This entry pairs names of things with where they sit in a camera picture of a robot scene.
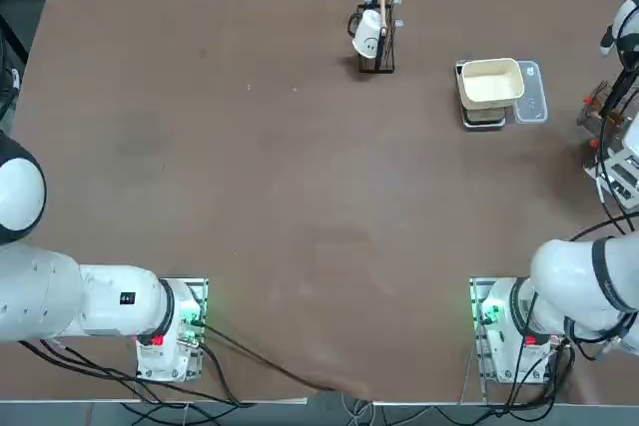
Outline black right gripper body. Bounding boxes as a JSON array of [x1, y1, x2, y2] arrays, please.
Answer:
[[618, 62, 639, 91]]

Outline smoked drawer orange handle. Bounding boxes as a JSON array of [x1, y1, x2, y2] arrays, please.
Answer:
[[577, 80, 626, 146], [582, 135, 613, 171]]

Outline black digital kitchen scale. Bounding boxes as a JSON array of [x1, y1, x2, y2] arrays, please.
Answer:
[[454, 60, 507, 132]]

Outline clear plastic lid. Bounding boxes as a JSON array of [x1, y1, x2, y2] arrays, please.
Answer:
[[513, 60, 549, 125]]

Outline cream rectangular container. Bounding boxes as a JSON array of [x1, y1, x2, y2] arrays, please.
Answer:
[[459, 57, 525, 111]]

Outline white smiley mug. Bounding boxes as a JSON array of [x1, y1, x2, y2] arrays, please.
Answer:
[[347, 8, 387, 59]]

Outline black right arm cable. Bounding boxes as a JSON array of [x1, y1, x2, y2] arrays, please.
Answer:
[[597, 71, 631, 208]]

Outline long black table cable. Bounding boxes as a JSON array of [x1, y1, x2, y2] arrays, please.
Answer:
[[199, 323, 373, 400]]

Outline black left arm base cables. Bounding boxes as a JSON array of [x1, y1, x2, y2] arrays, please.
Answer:
[[17, 323, 256, 426]]

